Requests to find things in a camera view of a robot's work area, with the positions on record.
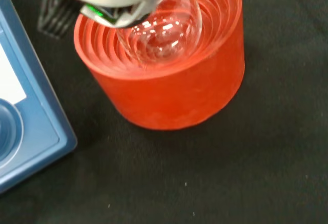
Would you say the black bench cloth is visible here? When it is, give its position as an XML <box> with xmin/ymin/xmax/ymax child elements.
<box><xmin>0</xmin><ymin>0</ymin><xmax>328</xmax><ymax>224</ymax></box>

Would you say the red flask support ring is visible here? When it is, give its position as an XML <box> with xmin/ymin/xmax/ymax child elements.
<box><xmin>73</xmin><ymin>0</ymin><xmax>246</xmax><ymax>131</ymax></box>

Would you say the blue base heater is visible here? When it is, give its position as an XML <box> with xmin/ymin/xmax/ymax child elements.
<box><xmin>0</xmin><ymin>0</ymin><xmax>78</xmax><ymax>194</ymax></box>

